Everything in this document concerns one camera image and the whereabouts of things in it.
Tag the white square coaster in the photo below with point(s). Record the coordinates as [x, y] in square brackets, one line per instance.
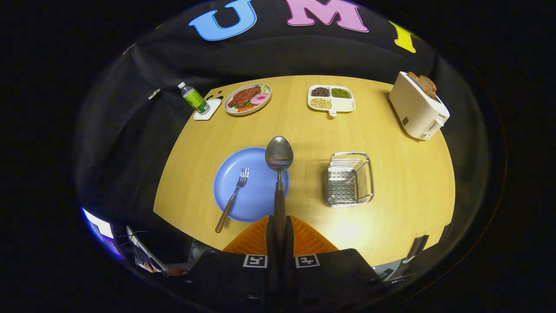
[212, 112]

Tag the white divided bean tray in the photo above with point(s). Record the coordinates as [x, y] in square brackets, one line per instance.
[343, 104]

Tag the white toaster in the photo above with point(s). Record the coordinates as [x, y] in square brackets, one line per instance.
[412, 111]

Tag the blue plate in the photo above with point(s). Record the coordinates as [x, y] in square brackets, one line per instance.
[256, 195]

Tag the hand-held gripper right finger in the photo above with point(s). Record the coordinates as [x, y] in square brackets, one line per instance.
[289, 237]

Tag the metal cutlery drainer basket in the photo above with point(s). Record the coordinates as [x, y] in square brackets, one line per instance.
[347, 180]

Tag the computer monitor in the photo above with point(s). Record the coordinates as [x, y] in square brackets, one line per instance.
[102, 230]

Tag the plate of toy food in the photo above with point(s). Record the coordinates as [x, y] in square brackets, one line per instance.
[246, 99]

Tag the computer keyboard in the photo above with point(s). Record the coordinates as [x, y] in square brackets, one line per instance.
[143, 252]

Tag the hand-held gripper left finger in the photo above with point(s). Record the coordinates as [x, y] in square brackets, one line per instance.
[270, 237]

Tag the green label plastic bottle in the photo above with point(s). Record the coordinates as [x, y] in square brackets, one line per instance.
[194, 98]

